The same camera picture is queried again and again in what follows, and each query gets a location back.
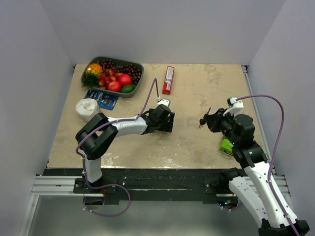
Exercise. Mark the blue card package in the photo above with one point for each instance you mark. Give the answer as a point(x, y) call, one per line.
point(104, 101)

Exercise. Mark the green fruit tray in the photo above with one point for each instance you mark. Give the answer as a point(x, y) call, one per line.
point(105, 80)

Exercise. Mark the orange pineapple toy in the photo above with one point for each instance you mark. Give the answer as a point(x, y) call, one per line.
point(91, 76)

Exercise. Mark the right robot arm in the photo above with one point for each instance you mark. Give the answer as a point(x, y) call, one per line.
point(266, 203)

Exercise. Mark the red apple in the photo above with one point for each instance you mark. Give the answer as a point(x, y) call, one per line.
point(114, 86)
point(125, 80)

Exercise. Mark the black base frame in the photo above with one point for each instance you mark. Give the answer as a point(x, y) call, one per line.
point(160, 185)

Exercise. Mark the green avocado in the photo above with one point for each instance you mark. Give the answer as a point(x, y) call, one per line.
point(128, 89)

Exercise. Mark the white tissue roll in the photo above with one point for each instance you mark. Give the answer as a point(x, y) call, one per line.
point(87, 108)

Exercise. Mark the red toothpaste box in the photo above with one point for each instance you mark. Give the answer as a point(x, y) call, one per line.
point(167, 85)

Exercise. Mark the dark grape bunch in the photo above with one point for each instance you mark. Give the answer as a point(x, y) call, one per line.
point(115, 67)

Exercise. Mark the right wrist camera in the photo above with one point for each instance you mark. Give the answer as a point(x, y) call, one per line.
point(235, 105)

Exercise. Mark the green black box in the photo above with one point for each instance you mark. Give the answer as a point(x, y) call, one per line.
point(226, 146)

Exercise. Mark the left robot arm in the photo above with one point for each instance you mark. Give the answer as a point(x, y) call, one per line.
point(95, 138)

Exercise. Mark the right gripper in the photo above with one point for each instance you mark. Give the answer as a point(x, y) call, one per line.
point(213, 120)

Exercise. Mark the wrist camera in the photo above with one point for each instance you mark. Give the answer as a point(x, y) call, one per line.
point(235, 105)
point(165, 102)

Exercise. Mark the black key bunch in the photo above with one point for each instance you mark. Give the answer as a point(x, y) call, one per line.
point(203, 121)

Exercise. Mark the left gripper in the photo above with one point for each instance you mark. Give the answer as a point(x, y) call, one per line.
point(167, 126)

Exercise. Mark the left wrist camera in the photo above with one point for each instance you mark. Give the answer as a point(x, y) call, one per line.
point(165, 102)

